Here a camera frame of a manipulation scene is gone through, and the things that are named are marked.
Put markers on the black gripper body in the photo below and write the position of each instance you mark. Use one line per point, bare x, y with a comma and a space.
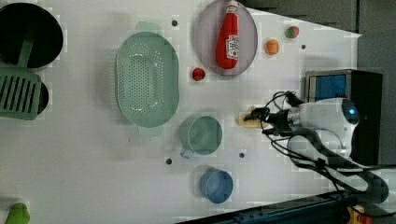
279, 121

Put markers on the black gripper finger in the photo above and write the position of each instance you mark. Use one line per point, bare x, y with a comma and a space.
268, 129
259, 113

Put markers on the plush peeled banana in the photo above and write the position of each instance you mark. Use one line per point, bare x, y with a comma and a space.
249, 123

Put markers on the green mug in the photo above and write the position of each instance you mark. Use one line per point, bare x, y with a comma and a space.
199, 136

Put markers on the blue mug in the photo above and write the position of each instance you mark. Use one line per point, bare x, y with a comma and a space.
216, 185

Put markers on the orange toy fruit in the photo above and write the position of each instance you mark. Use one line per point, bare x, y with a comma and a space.
271, 47

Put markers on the small red toy strawberry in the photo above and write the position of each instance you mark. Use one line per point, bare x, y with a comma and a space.
198, 74

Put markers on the red plush ketchup bottle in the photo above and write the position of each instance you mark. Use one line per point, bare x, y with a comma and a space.
227, 50

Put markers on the red green toy strawberry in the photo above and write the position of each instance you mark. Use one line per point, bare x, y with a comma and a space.
292, 32

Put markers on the silver black toaster oven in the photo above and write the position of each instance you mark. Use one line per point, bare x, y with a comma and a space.
364, 89

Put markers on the grey round plate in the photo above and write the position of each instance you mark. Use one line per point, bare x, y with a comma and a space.
207, 31

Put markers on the yellow red emergency button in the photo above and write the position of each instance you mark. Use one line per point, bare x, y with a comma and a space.
356, 218

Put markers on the green oval colander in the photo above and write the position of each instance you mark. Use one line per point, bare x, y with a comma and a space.
146, 71

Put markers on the small black pot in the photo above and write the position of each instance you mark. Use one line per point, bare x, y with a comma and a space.
43, 98

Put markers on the green slotted spatula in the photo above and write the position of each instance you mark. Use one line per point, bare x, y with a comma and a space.
20, 87

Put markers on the large black pot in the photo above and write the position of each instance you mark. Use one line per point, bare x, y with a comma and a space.
19, 20

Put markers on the lime green object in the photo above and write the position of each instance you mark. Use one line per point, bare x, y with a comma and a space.
18, 214

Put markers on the blue metal frame rail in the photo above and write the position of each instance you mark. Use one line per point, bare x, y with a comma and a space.
326, 208

